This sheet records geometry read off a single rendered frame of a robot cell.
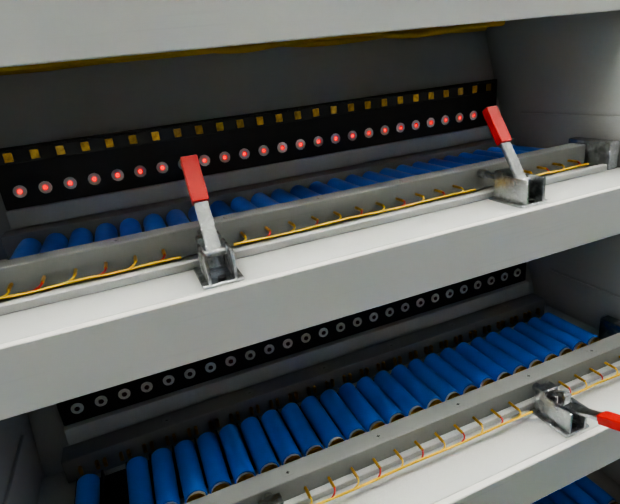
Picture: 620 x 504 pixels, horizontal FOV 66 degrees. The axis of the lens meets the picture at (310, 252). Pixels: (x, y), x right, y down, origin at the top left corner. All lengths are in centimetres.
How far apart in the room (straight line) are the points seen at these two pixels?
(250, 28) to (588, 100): 38
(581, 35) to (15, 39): 51
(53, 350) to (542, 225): 37
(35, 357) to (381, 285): 23
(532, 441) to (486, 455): 4
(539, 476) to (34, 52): 48
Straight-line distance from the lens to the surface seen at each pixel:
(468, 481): 44
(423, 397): 48
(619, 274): 62
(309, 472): 41
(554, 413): 49
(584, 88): 61
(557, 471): 49
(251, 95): 54
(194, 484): 43
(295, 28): 37
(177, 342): 32
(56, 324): 33
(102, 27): 34
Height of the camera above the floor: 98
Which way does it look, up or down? 4 degrees down
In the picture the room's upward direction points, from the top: 12 degrees counter-clockwise
